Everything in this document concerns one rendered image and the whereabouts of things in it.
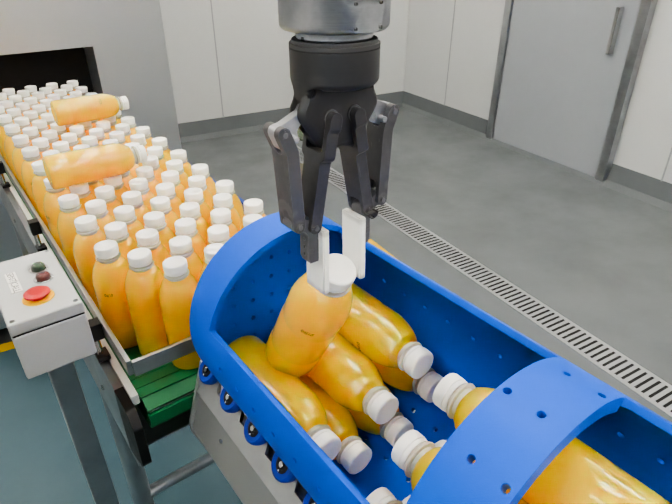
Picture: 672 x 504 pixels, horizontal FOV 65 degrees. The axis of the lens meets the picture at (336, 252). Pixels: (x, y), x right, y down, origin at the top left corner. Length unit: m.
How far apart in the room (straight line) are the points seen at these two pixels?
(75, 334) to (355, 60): 0.63
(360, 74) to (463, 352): 0.43
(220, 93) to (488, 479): 4.92
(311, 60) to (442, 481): 0.34
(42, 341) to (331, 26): 0.64
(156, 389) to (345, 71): 0.69
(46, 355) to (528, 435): 0.69
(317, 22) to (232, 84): 4.83
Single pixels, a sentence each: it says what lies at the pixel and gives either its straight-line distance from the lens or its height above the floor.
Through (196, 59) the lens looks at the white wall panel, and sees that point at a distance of 5.10.
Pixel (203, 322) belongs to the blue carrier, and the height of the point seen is 1.13.
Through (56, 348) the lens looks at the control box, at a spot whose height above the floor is 1.04.
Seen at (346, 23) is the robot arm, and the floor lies 1.51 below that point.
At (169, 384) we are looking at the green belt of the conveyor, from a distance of 0.98.
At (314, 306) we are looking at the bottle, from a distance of 0.55.
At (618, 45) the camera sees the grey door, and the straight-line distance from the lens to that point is 4.36.
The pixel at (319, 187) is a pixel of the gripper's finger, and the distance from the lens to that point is 0.47.
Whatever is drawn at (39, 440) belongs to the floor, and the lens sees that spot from 2.30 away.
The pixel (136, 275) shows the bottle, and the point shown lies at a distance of 0.95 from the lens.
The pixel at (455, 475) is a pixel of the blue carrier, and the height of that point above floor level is 1.20.
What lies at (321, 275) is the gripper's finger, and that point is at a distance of 0.51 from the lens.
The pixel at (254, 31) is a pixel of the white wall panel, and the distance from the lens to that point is 5.25.
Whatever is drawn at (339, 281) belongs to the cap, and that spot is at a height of 1.27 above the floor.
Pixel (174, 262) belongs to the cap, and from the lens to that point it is 0.91.
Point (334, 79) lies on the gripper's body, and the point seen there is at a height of 1.46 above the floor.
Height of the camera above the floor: 1.55
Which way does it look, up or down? 30 degrees down
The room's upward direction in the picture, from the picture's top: straight up
